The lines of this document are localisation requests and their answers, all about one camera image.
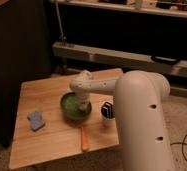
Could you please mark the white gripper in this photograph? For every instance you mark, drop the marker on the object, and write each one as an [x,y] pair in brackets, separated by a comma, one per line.
[83,100]

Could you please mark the green ceramic bowl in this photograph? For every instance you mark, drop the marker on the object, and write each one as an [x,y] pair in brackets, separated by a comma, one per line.
[70,107]

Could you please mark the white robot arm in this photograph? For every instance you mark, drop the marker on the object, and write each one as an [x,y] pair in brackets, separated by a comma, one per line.
[137,105]

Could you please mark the black object in cup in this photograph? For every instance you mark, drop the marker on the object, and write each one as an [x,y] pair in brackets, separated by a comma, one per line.
[107,110]

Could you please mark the white cup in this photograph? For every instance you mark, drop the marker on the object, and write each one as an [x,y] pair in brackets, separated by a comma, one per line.
[108,122]

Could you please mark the orange carrot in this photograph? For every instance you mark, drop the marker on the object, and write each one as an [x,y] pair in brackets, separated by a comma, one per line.
[84,140]

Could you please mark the wooden folding table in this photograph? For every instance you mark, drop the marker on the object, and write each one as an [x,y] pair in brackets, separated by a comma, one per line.
[59,138]

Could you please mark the blue sponge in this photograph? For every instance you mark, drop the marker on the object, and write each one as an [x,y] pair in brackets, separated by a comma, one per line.
[36,121]

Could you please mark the metal stand pole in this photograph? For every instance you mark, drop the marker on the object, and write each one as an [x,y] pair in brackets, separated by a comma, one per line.
[62,35]

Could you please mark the dark cabinet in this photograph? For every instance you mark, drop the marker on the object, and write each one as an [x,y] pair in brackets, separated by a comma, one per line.
[24,55]

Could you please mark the wooden shelf beam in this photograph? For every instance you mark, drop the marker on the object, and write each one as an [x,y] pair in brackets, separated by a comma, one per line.
[118,58]

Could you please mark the upper wooden shelf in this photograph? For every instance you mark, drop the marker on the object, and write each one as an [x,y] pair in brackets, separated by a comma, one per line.
[136,6]

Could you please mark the black handle on beam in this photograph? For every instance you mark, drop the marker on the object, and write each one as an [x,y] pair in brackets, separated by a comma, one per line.
[164,60]

